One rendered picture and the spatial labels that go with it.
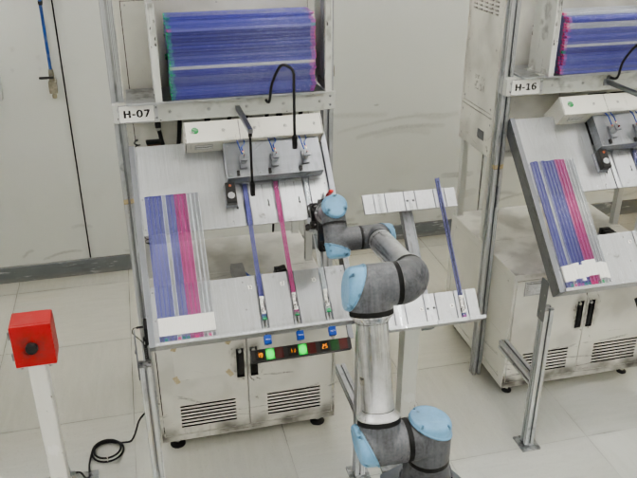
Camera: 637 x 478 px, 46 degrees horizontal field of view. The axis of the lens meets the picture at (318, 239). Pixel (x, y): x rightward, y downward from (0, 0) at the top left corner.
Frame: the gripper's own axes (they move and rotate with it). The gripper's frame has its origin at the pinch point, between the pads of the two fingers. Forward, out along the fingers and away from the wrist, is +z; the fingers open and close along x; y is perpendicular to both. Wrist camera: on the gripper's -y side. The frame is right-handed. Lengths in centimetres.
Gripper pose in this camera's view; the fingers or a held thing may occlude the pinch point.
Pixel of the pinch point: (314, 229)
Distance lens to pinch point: 261.9
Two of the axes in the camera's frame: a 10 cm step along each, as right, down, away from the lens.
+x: -9.7, 1.1, -2.2
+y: -1.4, -9.8, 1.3
